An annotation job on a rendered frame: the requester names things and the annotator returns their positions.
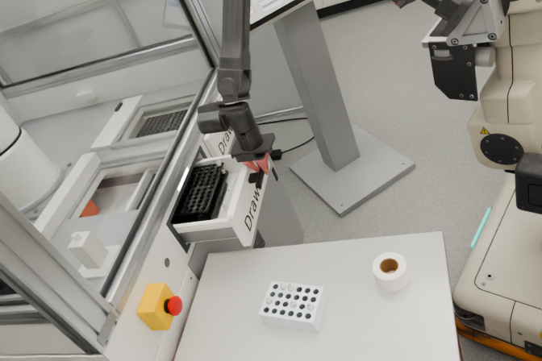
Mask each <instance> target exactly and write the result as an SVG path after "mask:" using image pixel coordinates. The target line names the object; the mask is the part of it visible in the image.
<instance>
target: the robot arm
mask: <svg viewBox="0 0 542 361"><path fill-rule="evenodd" d="M392 1H393V2H396V3H397V6H398V7H399V8H400V9H402V8H403V7H404V6H405V5H406V4H409V3H412V2H414V1H416V0H392ZM422 2H425V3H426V4H428V5H429V6H431V7H432V8H434V9H436V10H435V13H434V14H436V15H438V16H440V17H441V18H442V19H444V20H446V21H447V24H446V25H445V27H444V29H443V30H442V32H441V33H442V34H443V35H445V36H447V37H448V36H449V35H450V33H451V32H452V30H453V29H454V27H455V26H456V25H457V23H458V22H459V21H460V19H461V17H462V16H463V15H464V13H465V12H466V11H467V10H468V8H469V6H470V5H471V4H472V2H473V0H422ZM250 9H251V0H223V27H222V46H221V52H220V55H219V68H217V90H218V91H219V93H220V95H221V97H222V99H223V100H222V101H217V102H212V103H209V104H206V105H201V106H199V107H198V108H197V112H198V116H197V124H198V129H199V130H200V131H201V133H202V134H204V135H206V134H212V133H218V132H224V131H228V130H229V127H230V125H231V128H232V130H233V131H234V133H235V136H236V140H235V142H234V144H233V147H232V150H231V153H230V155H231V157H232V159H234V157H235V158H236V161H237V163H240V162H242V163H243V164H244V165H245V166H247V167H249V168H251V169H252V170H254V171H256V172H259V170H260V167H261V168H262V170H263V171H264V173H265V174H266V175H268V174H269V162H268V158H269V154H270V153H271V152H272V150H273V148H272V146H273V142H274V141H275V135H274V133H268V134H263V135H262V134H261V133H260V131H259V128H258V126H257V124H256V121H255V118H254V117H253V114H252V111H251V109H250V107H249V104H248V103H247V102H241V101H243V100H247V99H251V98H250V93H249V90H250V89H251V85H252V70H251V69H250V65H251V55H250V51H249V33H250ZM232 102H235V103H233V104H228V105H225V104H227V103H232ZM254 160H255V161H256V164H257V166H258V167H257V166H256V165H255V164H254V163H253V161H254Z"/></svg>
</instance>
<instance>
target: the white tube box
mask: <svg viewBox="0 0 542 361"><path fill-rule="evenodd" d="M280 283H281V282H279V281H271V284H270V286H269V289H268V292H267V293H266V296H265V298H266V297H270V298H271V300H272V304H271V305H268V304H267V303H266V301H265V299H264V301H263V304H262V306H261V309H260V312H259V313H258V315H259V316H260V318H261V320H262V321H263V322H264V324H266V325H271V326H280V327H285V328H291V329H296V330H305V331H310V332H314V333H318V332H319V327H320V324H321V321H322V318H323V314H324V310H325V308H326V305H327V300H328V295H327V292H326V290H325V288H324V287H320V286H314V285H306V284H293V283H291V284H292V285H293V286H294V290H293V291H290V290H289V289H288V288H287V284H289V283H286V282H283V283H284V284H285V286H286V289H285V290H281V289H280V287H279V284H280ZM291 300H294V301H295V302H296V305H297V306H296V307H295V308H292V307H291V306H290V301H291ZM308 302H311V303H312V305H313V307H314V308H313V310H311V311H310V310H309V309H308V308H307V307H306V304H307V303H308Z"/></svg>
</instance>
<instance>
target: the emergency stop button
mask: <svg viewBox="0 0 542 361"><path fill-rule="evenodd" d="M167 307H168V310H169V313H170V314H171V315H173V316H177V315H179V313H180V312H181V311H182V300H181V298H180V297H179V296H172V297H171V298H170V299H169V302H168V305H167Z"/></svg>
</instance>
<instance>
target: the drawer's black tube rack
mask: <svg viewBox="0 0 542 361"><path fill-rule="evenodd" d="M216 165H217V164H209V165H204V166H199V167H194V168H193V170H192V173H191V174H190V178H189V180H188V182H187V184H186V187H185V189H184V191H183V194H182V195H181V199H180V201H179V203H178V205H177V208H176V210H175V212H174V215H173V218H172V220H171V223H172V224H173V225H174V224H181V223H187V222H200V221H207V220H213V219H214V216H215V212H216V210H217V207H218V204H220V202H219V200H220V198H221V195H222V192H223V188H224V185H225V184H226V180H227V176H228V173H229V172H228V170H226V171H225V173H224V174H222V173H221V174H220V177H219V181H218V183H217V185H216V188H215V192H214V194H213V197H212V199H211V203H210V206H209V208H208V211H207V213H200V212H199V210H200V209H201V208H202V203H203V200H204V197H205V196H206V191H207V189H208V187H209V184H210V182H211V178H212V176H213V174H214V171H215V168H216V167H217V166H216ZM208 167H209V168H208ZM196 169H197V170H196ZM213 169H214V170H213ZM207 170H208V171H207ZM211 170H213V171H211ZM206 171H207V172H206ZM195 172H196V173H195Z"/></svg>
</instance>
